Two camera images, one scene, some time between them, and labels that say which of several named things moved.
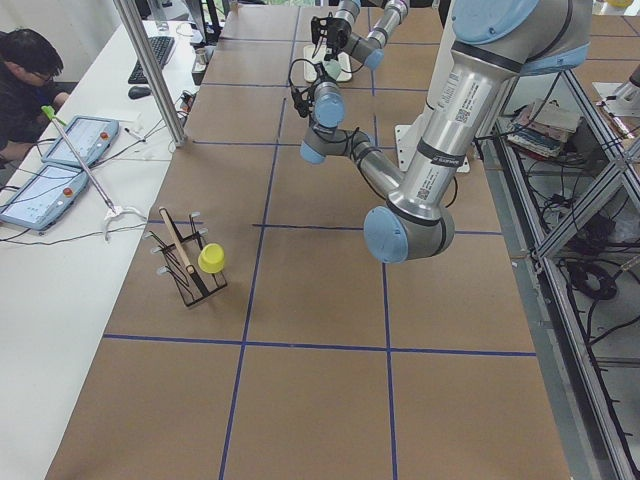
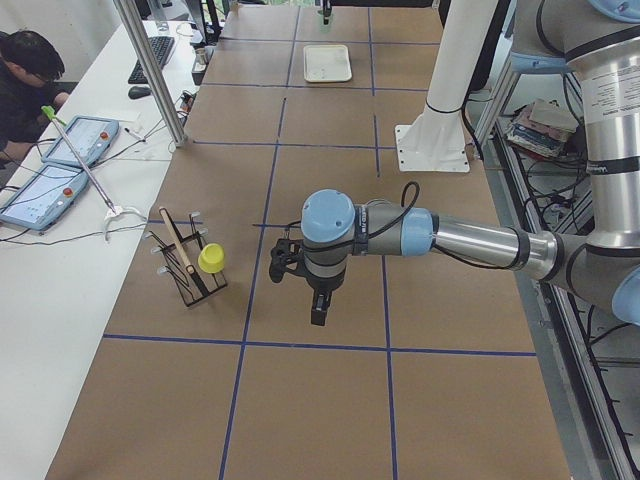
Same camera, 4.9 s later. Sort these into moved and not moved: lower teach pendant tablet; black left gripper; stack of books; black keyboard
Moved: black left gripper
Not moved: lower teach pendant tablet; stack of books; black keyboard
